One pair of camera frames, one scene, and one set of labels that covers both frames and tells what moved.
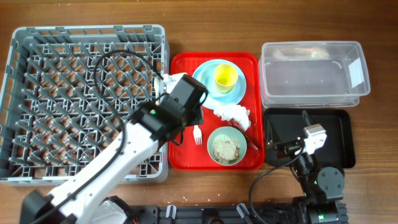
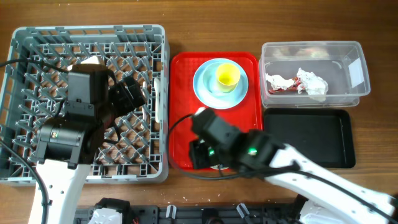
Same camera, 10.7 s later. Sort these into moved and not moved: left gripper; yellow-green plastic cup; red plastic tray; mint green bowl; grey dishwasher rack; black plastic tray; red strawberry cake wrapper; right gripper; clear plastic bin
Moved: red strawberry cake wrapper; left gripper; right gripper; mint green bowl
Not moved: red plastic tray; grey dishwasher rack; yellow-green plastic cup; black plastic tray; clear plastic bin
